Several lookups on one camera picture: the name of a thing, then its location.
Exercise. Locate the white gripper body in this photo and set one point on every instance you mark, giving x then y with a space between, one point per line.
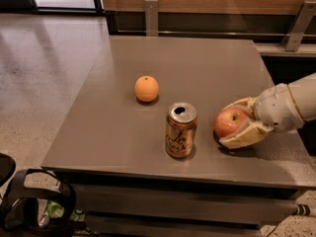
276 108

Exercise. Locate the grey metal bracket left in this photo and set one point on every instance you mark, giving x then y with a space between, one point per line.
151 18

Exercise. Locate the grey metal bracket right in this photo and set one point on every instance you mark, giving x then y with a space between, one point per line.
293 39

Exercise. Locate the orange soda can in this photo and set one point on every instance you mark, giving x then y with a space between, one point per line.
181 127

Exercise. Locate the orange fruit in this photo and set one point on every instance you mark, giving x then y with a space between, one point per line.
146 89

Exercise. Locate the black curved robot base part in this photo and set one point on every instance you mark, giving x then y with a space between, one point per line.
19 208

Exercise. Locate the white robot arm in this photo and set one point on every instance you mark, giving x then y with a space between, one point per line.
303 92

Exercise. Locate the green packet under table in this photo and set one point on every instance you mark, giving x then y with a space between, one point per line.
55 210

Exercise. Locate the grey metal bracket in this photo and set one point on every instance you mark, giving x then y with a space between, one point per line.
293 39
151 18

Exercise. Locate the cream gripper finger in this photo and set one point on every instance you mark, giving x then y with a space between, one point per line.
241 108
250 132

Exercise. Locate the red apple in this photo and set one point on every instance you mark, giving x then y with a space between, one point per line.
228 121

